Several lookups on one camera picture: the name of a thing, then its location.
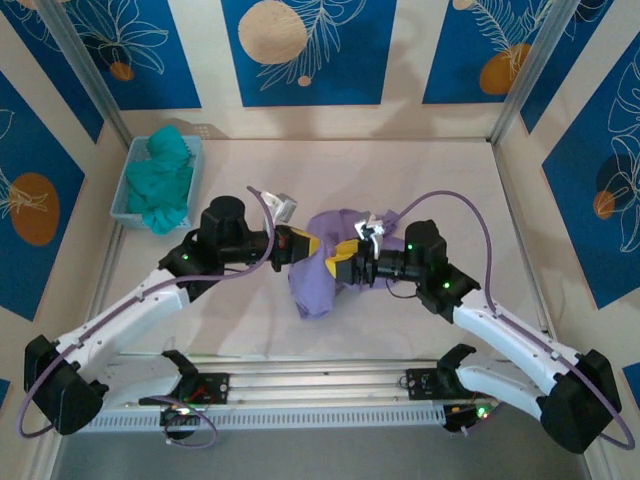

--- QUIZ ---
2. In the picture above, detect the light blue plastic basket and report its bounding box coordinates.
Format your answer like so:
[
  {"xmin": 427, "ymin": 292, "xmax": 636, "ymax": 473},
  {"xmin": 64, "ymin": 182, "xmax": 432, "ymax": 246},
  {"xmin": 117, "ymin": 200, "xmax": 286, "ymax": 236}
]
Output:
[{"xmin": 110, "ymin": 135, "xmax": 206, "ymax": 232}]

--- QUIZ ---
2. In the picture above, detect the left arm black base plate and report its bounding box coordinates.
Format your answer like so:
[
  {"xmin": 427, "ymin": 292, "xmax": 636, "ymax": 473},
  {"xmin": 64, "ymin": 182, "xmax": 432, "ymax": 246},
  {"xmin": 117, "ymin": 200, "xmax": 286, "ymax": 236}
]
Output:
[{"xmin": 138, "ymin": 372, "xmax": 232, "ymax": 405}]

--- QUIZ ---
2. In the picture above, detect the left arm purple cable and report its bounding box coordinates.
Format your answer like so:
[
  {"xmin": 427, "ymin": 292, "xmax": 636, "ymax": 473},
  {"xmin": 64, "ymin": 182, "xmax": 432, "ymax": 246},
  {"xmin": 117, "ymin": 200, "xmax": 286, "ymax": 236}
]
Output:
[{"xmin": 18, "ymin": 185, "xmax": 277, "ymax": 448}]

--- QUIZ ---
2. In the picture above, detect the black electronics box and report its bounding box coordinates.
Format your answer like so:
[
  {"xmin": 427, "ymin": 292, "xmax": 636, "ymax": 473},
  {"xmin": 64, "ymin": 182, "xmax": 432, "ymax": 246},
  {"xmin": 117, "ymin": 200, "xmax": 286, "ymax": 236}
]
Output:
[
  {"xmin": 159, "ymin": 405, "xmax": 202, "ymax": 441},
  {"xmin": 442, "ymin": 402, "xmax": 497, "ymax": 436}
]

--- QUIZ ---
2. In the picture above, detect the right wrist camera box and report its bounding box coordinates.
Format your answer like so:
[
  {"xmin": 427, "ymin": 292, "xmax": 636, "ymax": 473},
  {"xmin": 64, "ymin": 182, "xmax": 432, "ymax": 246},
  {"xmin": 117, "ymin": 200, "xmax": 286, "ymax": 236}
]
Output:
[{"xmin": 353, "ymin": 212, "xmax": 386, "ymax": 251}]

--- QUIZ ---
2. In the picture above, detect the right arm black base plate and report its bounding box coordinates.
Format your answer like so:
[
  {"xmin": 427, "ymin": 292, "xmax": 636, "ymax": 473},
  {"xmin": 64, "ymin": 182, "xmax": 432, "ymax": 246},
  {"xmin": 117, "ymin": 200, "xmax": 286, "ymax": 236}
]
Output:
[{"xmin": 405, "ymin": 367, "xmax": 499, "ymax": 401}]

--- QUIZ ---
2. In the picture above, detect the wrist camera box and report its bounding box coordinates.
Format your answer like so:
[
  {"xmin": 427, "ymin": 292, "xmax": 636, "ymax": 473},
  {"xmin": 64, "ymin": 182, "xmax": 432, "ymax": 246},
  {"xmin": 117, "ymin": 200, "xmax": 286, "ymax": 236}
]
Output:
[
  {"xmin": 259, "ymin": 189, "xmax": 300, "ymax": 225},
  {"xmin": 353, "ymin": 212, "xmax": 386, "ymax": 251}
]

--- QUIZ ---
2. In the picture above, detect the aluminium side rail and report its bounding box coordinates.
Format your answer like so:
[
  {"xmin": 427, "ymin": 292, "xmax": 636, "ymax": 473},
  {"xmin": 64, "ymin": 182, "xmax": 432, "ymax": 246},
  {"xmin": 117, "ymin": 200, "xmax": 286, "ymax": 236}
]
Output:
[{"xmin": 492, "ymin": 142, "xmax": 564, "ymax": 361}]

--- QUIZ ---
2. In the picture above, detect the right black electronics box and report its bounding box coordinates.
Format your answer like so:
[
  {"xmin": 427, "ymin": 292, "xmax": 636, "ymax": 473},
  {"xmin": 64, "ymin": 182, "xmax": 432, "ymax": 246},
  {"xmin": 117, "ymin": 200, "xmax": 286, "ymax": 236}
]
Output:
[{"xmin": 442, "ymin": 402, "xmax": 497, "ymax": 436}]

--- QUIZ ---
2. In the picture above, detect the aluminium frame post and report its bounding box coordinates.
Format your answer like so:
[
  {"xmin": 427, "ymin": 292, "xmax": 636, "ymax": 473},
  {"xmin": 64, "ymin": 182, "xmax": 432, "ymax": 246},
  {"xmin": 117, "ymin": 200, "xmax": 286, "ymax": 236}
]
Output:
[
  {"xmin": 34, "ymin": 0, "xmax": 141, "ymax": 157},
  {"xmin": 489, "ymin": 0, "xmax": 584, "ymax": 146}
]

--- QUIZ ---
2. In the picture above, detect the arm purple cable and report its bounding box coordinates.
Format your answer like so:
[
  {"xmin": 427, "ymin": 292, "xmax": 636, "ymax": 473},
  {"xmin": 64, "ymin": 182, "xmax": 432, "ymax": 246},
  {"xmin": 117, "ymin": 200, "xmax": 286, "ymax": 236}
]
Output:
[
  {"xmin": 18, "ymin": 185, "xmax": 277, "ymax": 448},
  {"xmin": 384, "ymin": 189, "xmax": 636, "ymax": 449}
]

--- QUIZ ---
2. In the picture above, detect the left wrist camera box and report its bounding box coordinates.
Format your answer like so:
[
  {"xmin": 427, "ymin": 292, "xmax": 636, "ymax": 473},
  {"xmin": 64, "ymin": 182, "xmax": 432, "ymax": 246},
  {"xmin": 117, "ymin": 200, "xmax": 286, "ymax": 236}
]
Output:
[{"xmin": 259, "ymin": 189, "xmax": 300, "ymax": 225}]

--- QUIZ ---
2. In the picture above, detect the thin black wire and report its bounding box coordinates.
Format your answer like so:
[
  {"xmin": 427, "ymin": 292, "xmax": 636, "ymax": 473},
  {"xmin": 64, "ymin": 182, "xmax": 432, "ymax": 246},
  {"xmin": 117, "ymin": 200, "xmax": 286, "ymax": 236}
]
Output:
[{"xmin": 385, "ymin": 279, "xmax": 419, "ymax": 302}]

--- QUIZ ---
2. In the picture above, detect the purple t-shirt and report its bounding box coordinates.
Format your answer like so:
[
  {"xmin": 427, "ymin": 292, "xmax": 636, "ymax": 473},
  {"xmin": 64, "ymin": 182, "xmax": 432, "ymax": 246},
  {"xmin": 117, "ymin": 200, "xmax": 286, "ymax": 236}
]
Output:
[{"xmin": 289, "ymin": 208, "xmax": 401, "ymax": 321}]

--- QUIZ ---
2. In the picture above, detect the left black electronics box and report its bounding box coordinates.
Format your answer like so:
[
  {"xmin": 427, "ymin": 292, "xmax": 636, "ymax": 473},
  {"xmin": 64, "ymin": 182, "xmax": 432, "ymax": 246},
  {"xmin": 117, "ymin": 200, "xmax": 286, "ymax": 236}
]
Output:
[{"xmin": 159, "ymin": 405, "xmax": 202, "ymax": 441}]

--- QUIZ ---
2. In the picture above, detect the white table cover cloth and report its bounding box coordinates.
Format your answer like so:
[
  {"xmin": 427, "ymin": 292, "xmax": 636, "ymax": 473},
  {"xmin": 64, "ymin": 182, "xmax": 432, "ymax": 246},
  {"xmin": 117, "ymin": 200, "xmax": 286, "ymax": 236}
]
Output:
[{"xmin": 92, "ymin": 139, "xmax": 554, "ymax": 360}]

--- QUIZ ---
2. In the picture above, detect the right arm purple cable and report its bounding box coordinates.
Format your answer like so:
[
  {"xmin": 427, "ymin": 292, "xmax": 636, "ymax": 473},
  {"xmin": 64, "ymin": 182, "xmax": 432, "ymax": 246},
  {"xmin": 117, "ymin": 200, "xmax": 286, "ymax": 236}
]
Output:
[{"xmin": 384, "ymin": 189, "xmax": 636, "ymax": 449}]

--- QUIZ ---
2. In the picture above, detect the aluminium frame beam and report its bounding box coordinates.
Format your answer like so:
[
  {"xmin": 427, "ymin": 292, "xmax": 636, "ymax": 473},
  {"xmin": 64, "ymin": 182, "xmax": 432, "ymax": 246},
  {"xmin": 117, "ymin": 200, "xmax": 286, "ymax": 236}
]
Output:
[{"xmin": 42, "ymin": 357, "xmax": 594, "ymax": 414}]

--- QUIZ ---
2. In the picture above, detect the teal garment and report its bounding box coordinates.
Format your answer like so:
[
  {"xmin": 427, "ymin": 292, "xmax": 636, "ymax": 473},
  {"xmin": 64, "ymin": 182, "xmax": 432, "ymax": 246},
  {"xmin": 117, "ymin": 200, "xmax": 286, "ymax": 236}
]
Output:
[{"xmin": 124, "ymin": 124, "xmax": 196, "ymax": 236}]

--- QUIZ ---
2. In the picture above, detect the white slotted cable duct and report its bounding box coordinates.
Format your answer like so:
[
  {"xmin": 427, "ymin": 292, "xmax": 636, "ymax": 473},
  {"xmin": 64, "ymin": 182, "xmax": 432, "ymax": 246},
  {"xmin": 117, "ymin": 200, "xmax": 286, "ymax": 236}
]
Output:
[{"xmin": 63, "ymin": 405, "xmax": 446, "ymax": 434}]

